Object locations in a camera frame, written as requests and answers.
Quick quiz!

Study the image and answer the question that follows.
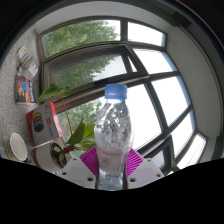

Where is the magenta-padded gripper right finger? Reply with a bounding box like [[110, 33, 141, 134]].
[[125, 147, 165, 189]]

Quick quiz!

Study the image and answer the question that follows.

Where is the clear plastic packet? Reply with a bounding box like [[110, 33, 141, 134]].
[[17, 45, 39, 78]]

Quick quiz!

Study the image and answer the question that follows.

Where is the dark-framed window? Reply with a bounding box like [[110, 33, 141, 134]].
[[36, 19, 209, 174]]

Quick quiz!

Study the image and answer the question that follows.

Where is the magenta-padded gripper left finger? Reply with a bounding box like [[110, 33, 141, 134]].
[[61, 146, 100, 189]]

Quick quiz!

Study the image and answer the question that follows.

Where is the flowering plant in white pot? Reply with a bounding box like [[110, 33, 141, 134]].
[[33, 83, 98, 174]]

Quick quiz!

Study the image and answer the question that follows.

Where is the black colourful-print booklet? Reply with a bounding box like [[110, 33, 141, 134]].
[[14, 74, 38, 104]]

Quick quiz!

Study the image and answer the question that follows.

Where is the cream mug with black lettering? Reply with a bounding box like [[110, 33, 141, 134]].
[[4, 132, 29, 163]]

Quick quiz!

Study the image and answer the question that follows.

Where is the clear blue-capped water bottle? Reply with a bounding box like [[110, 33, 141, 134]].
[[94, 83, 134, 191]]

